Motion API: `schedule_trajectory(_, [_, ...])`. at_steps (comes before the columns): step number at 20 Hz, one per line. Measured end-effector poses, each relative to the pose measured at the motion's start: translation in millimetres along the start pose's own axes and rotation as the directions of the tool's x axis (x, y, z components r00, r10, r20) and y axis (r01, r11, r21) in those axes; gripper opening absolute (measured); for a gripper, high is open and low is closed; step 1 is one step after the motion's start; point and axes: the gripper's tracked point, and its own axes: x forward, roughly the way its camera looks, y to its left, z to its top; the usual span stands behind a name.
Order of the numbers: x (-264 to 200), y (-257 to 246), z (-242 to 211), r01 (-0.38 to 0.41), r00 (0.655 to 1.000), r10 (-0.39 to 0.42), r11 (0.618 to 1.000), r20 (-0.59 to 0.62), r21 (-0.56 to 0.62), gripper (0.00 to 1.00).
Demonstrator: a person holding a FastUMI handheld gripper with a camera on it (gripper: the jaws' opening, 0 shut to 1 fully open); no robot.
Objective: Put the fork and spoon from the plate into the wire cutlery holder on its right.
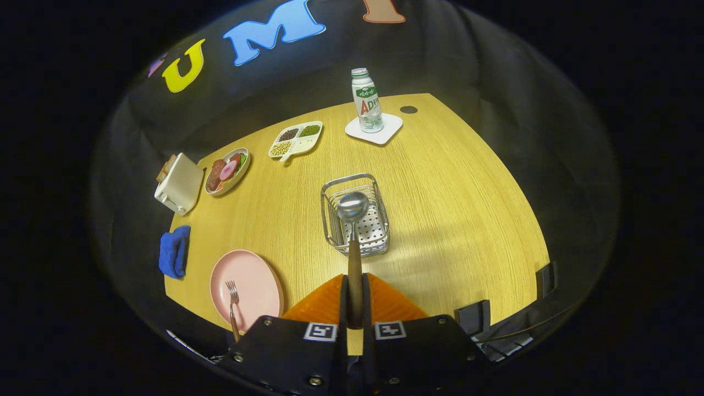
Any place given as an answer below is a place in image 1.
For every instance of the white green drink bottle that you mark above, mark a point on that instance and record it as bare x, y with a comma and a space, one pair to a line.
367, 104

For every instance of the round plate of toy food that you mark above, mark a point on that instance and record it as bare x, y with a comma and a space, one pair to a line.
242, 154

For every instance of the brown toy meat piece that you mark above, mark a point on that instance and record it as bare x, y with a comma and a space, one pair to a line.
214, 177

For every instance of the pink round plate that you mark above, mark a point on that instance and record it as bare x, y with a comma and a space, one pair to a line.
256, 286

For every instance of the white square coaster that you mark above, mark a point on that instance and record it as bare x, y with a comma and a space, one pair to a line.
388, 132

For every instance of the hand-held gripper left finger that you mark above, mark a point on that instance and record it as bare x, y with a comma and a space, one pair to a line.
330, 352

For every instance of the toast slice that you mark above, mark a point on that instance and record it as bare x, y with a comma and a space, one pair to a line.
161, 175
169, 163

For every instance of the white divided tray of beans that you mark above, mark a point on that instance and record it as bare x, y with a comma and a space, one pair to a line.
305, 144

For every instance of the pink toy ham slice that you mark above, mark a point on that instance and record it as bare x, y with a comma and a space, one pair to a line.
228, 170

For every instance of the white toaster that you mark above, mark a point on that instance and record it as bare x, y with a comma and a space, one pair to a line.
181, 184

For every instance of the blue folded cloth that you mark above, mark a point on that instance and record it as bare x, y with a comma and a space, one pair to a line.
173, 252

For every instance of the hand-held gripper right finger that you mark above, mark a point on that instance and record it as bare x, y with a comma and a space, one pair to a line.
371, 352

